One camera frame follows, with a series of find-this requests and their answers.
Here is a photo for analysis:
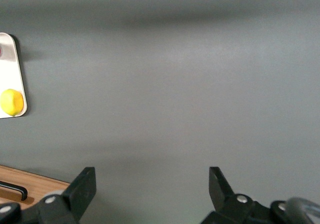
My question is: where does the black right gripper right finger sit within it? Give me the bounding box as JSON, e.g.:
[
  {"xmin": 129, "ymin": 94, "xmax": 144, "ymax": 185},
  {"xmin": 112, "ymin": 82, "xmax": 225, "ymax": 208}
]
[{"xmin": 201, "ymin": 166, "xmax": 291, "ymax": 224}]

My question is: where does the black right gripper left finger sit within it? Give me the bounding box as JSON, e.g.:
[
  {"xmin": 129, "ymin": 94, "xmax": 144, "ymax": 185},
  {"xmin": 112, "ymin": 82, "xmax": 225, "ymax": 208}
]
[{"xmin": 0, "ymin": 166, "xmax": 97, "ymax": 224}]

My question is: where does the wooden tray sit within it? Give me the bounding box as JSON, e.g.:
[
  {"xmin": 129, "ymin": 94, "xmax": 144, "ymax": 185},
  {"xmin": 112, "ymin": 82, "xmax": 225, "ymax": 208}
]
[{"xmin": 0, "ymin": 164, "xmax": 71, "ymax": 211}]

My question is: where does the white rounded tray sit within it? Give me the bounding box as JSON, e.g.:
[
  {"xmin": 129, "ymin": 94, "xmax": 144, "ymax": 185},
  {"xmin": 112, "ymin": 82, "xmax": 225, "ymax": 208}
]
[{"xmin": 0, "ymin": 32, "xmax": 28, "ymax": 119}]

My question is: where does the yellow lemon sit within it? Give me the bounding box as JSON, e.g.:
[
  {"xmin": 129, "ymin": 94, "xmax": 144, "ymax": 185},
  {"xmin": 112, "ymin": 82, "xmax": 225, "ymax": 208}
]
[{"xmin": 0, "ymin": 88, "xmax": 25, "ymax": 117}]

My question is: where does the black metal handle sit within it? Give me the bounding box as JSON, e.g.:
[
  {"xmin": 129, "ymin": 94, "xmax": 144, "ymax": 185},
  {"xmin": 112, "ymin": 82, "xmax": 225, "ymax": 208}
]
[{"xmin": 0, "ymin": 180, "xmax": 28, "ymax": 201}]

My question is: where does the translucent grey cable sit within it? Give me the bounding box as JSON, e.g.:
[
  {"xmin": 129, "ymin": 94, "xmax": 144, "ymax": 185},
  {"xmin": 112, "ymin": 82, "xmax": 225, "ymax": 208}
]
[{"xmin": 285, "ymin": 196, "xmax": 320, "ymax": 224}]

